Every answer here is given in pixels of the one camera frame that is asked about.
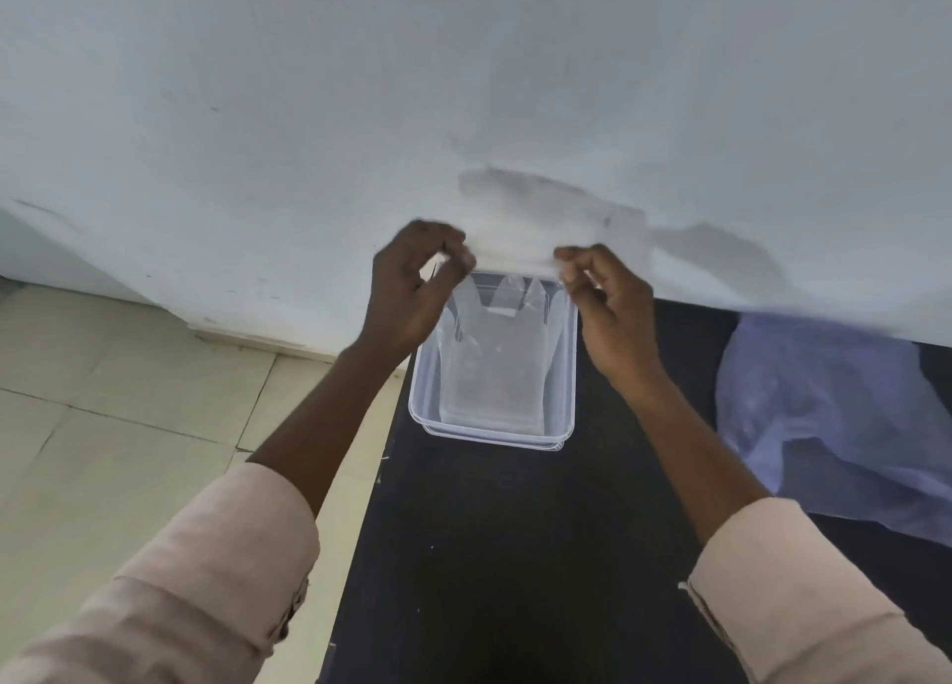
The person's right hand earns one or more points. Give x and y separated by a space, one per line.
617 319

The person's left hand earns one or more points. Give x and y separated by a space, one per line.
402 297

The clear plastic container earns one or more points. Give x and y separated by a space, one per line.
565 408

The blue translucent plastic bag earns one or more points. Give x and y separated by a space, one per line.
818 408

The person's right forearm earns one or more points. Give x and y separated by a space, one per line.
692 453

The person's left forearm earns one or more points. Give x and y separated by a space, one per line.
327 416

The clear container lid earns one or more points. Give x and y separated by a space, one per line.
491 444

